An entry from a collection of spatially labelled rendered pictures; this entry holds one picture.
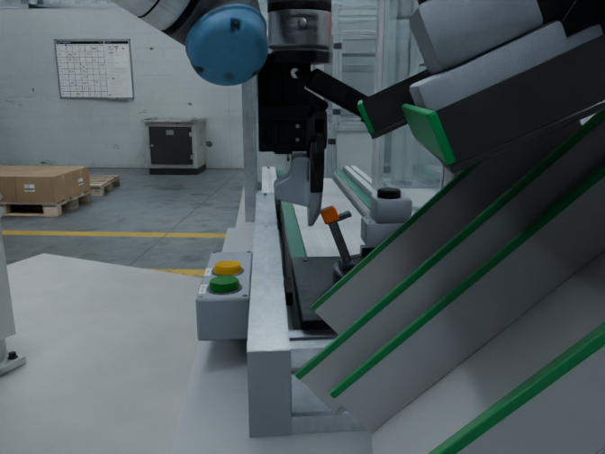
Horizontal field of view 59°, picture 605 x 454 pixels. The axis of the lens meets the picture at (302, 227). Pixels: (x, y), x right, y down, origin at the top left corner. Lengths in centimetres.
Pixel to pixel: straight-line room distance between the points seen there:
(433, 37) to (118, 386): 60
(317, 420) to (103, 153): 894
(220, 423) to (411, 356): 32
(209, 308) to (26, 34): 928
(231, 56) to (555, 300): 34
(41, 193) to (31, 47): 428
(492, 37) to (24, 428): 61
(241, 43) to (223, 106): 829
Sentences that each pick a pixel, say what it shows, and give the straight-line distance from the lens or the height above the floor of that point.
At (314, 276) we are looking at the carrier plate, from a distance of 74.
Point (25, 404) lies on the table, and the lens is 74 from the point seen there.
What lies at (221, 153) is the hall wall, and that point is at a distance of 885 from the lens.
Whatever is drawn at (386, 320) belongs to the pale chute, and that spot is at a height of 106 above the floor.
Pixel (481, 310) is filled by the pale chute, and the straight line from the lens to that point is 36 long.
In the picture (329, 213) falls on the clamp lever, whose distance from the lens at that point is 69.
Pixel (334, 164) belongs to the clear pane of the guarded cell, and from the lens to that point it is 204.
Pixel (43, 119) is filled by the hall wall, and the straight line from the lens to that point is 980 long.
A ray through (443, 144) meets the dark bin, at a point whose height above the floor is 120.
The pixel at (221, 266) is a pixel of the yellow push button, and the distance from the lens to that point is 79.
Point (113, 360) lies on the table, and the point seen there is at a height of 86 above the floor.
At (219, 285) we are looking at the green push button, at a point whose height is 97.
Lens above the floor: 122
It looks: 14 degrees down
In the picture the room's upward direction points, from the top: straight up
